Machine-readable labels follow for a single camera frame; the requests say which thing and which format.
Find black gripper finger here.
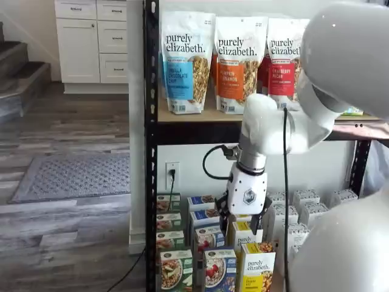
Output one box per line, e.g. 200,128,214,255
215,193,233,242
249,196,274,237

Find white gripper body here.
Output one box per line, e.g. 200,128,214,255
226,162,269,216

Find blue and white cereal box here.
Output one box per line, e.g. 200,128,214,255
189,209,222,229
194,224,226,254
202,246,238,292
187,195,218,212

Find white patterned tea box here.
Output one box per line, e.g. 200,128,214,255
298,201,330,228
271,204,300,232
292,189,321,208
330,189,359,208
281,223,311,254
266,191,287,206

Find green cereal box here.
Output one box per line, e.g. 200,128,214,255
156,230,185,254
156,212,182,234
156,193,181,214
159,249,194,292

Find orange label granola bag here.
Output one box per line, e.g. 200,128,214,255
210,54,219,103
213,15,269,115

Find red label granola bag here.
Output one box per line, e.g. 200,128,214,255
257,57,272,94
266,18,311,111

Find black metal shelving unit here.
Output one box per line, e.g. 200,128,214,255
143,0,389,292

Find translucent white plastic bag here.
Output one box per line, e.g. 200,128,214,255
362,140,389,196

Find blue label granola bag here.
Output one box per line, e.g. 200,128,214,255
160,11,217,116

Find grey patterned floor mat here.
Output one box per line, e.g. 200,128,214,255
7,153,132,205

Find white kitchen cabinet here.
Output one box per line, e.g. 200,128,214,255
54,0,129,95

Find grey wooden stairs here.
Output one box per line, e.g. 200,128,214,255
0,20,52,123

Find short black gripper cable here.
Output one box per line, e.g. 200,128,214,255
202,145,241,181

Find white wall outlet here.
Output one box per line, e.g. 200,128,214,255
165,161,181,191

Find black power cord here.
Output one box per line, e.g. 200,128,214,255
168,168,177,214

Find black floor cable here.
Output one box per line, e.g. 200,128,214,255
105,245,146,292

